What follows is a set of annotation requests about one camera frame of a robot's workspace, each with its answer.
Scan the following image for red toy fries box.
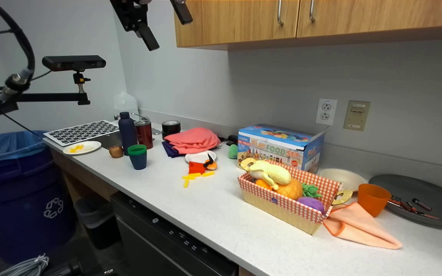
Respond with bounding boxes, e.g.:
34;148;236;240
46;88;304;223
187;160;209;177

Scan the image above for red checkered cardboard basket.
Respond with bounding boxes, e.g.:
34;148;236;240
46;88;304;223
236;161;344;237

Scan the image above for white wall outlet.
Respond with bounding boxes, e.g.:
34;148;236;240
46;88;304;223
314;97;339;128

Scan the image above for black camera stand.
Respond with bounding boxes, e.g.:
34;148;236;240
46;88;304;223
0;71;93;126

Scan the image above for clear plastic jug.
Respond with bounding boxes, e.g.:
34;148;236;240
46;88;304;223
112;91;141;122

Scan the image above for checkerboard calibration board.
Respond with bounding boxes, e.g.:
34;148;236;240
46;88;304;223
43;120;121;149

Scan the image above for peach paper napkin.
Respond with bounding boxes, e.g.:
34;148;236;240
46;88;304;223
321;200;403;252

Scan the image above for small black trash bin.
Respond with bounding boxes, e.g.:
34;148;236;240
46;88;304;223
73;197;123;252

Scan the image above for dark toy strip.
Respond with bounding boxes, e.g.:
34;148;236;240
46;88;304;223
410;197;436;214

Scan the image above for orange toy fruit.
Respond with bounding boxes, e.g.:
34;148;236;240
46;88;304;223
276;178;304;201

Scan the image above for blue recycling bin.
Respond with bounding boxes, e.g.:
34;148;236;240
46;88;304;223
0;129;80;266

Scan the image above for orange plastic cup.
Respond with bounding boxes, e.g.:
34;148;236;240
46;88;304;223
356;183;393;220

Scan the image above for pink cloth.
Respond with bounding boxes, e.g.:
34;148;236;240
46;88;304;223
164;128;222;157

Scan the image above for purple toy vegetable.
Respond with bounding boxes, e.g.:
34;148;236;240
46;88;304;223
298;197;327;215

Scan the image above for black stereo camera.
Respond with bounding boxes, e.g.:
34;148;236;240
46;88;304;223
41;54;107;72

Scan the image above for blue toy food box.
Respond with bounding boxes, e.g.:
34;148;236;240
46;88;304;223
236;123;327;175

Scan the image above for blue bottle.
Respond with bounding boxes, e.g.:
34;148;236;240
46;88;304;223
118;111;138;152

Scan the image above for pale yellow toy corn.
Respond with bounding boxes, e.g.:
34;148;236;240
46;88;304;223
239;157;293;189

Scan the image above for green toy vegetable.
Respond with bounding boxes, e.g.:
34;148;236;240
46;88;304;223
302;183;322;200

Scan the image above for wooden wall cabinet frame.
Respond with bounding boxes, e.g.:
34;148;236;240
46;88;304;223
173;0;442;53

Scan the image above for black tape roll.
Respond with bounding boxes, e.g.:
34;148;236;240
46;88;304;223
161;120;182;138

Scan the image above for black dishwasher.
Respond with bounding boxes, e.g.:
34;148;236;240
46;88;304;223
109;191;241;276

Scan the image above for wooden base cabinet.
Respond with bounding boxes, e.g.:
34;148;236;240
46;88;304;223
50;148;121;207

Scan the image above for navy cloth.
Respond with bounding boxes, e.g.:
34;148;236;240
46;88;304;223
161;141;182;160

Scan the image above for yellow toy slice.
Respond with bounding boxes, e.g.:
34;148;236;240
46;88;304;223
331;189;356;207

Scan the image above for grey cloth bag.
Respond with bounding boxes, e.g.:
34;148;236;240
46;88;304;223
0;253;52;276

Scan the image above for red toy strip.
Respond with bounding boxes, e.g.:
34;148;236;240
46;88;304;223
387;197;423;217

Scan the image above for white plate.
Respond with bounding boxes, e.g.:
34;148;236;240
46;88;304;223
61;140;103;157

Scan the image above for dark grey round plate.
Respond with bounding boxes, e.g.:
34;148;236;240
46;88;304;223
367;174;442;230

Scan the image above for blue cup green rim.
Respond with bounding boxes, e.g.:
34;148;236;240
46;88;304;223
126;143;149;172

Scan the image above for dark red jar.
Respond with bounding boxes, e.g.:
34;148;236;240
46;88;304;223
135;117;155;151

